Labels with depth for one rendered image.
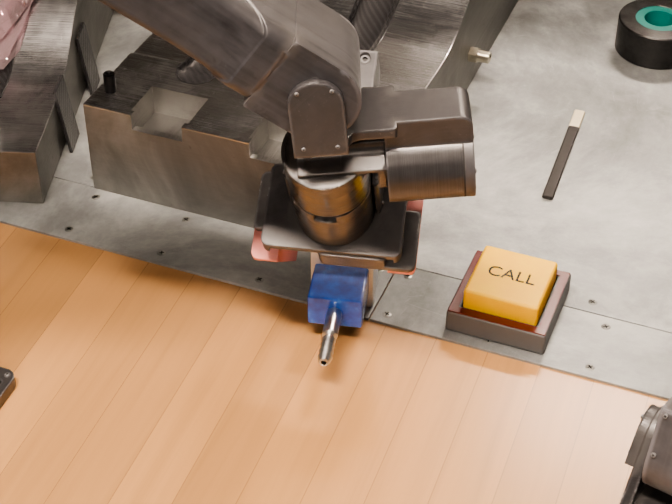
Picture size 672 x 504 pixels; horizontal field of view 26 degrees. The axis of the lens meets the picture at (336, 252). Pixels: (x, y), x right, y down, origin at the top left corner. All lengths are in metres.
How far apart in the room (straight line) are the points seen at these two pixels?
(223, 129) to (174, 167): 0.06
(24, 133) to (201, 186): 0.16
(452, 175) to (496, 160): 0.37
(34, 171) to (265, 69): 0.42
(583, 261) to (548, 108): 0.22
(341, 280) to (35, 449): 0.26
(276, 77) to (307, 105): 0.03
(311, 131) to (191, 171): 0.33
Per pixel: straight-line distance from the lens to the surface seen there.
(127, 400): 1.11
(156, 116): 1.27
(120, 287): 1.20
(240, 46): 0.89
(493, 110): 1.39
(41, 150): 1.28
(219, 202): 1.24
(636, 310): 1.19
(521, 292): 1.13
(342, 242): 1.04
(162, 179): 1.26
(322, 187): 0.95
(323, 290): 1.12
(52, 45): 1.37
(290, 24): 0.90
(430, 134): 0.95
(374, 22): 1.35
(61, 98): 1.33
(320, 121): 0.91
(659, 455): 0.90
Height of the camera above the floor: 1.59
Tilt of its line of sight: 40 degrees down
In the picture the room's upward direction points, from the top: straight up
